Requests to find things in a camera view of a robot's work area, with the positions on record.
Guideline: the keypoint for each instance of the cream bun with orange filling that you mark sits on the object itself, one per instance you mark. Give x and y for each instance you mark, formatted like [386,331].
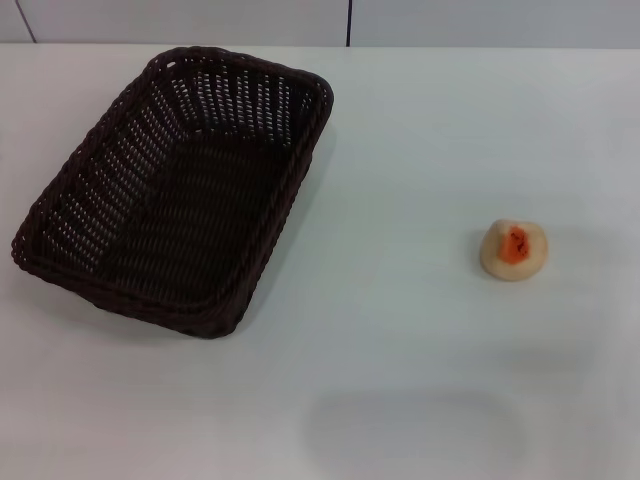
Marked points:
[500,260]

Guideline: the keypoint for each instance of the dark brown woven wicker basket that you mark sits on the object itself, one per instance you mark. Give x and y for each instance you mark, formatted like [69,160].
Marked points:
[200,225]

